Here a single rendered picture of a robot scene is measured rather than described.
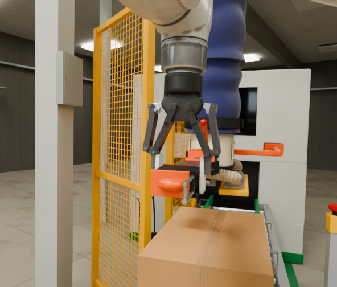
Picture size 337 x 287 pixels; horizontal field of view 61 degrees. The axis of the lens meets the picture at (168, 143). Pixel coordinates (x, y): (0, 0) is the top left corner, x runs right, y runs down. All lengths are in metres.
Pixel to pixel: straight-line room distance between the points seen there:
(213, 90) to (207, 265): 0.58
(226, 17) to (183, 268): 0.84
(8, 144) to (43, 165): 7.65
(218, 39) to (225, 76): 0.13
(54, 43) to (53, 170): 0.74
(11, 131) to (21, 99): 1.00
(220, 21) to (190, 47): 0.56
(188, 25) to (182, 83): 0.10
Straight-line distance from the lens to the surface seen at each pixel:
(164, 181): 0.52
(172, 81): 0.54
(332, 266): 1.45
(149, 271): 0.96
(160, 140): 0.56
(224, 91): 1.06
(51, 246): 1.94
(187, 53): 0.53
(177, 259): 0.92
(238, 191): 1.00
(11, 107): 9.52
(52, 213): 1.87
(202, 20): 0.55
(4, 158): 9.46
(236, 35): 1.12
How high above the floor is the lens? 1.34
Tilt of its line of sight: 3 degrees down
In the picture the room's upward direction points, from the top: 1 degrees clockwise
